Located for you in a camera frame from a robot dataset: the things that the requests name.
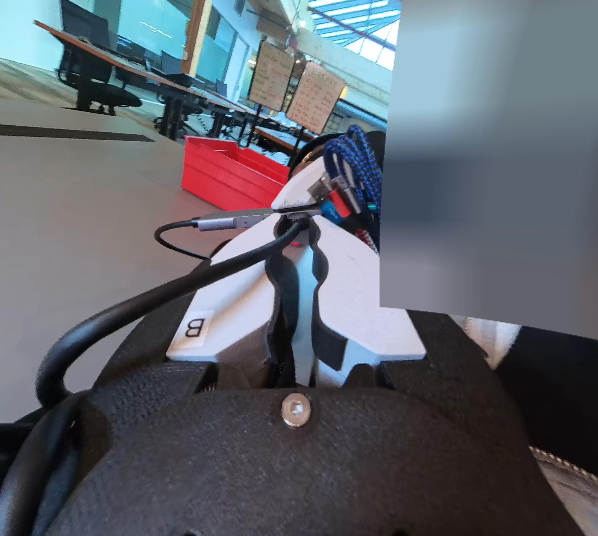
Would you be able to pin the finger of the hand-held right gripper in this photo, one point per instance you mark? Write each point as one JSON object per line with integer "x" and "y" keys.
{"x": 299, "y": 188}

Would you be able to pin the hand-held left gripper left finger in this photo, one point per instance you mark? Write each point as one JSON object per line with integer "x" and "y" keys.
{"x": 233, "y": 311}

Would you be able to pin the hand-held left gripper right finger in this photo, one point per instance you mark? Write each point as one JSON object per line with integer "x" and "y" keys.
{"x": 355, "y": 302}

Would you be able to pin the grey usb hub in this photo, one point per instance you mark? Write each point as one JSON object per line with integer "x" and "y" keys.
{"x": 233, "y": 220}

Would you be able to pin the red plastic bin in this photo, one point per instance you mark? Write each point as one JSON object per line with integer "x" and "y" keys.
{"x": 224, "y": 171}

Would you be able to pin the whiteboard on stand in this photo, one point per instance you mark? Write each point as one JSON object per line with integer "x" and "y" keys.
{"x": 315, "y": 96}
{"x": 271, "y": 75}

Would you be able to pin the wooden pillar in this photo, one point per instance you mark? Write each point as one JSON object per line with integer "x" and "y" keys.
{"x": 205, "y": 8}

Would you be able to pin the black office chair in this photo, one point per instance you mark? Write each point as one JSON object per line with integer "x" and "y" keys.
{"x": 112, "y": 99}

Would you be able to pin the long wooden office desk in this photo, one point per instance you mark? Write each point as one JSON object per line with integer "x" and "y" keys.
{"x": 117, "y": 60}

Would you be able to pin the person's black jacket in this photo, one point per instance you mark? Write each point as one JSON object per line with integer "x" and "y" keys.
{"x": 551, "y": 386}

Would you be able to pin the black tape strip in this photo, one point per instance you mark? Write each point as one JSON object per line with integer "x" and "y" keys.
{"x": 70, "y": 133}

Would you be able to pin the black desk monitor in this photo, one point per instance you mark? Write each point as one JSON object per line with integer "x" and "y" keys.
{"x": 84, "y": 24}

